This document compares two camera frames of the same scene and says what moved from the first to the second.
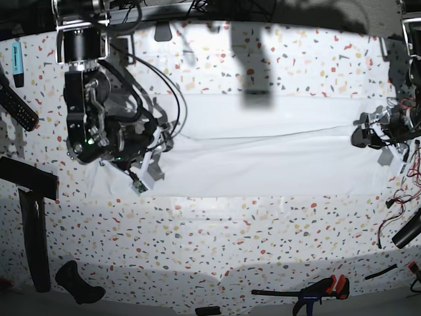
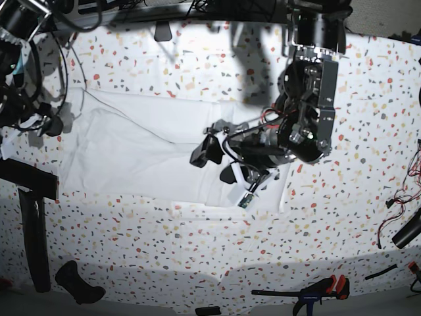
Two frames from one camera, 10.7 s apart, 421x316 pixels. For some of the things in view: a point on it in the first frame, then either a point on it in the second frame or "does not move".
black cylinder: (409, 231) does not move
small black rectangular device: (208, 311) does not move
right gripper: (397, 124) → (257, 153)
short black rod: (381, 272) does not move
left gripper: (133, 139) → (33, 122)
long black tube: (33, 209) does not move
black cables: (139, 103) → (38, 69)
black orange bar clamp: (333, 286) does not move
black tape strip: (43, 183) does not move
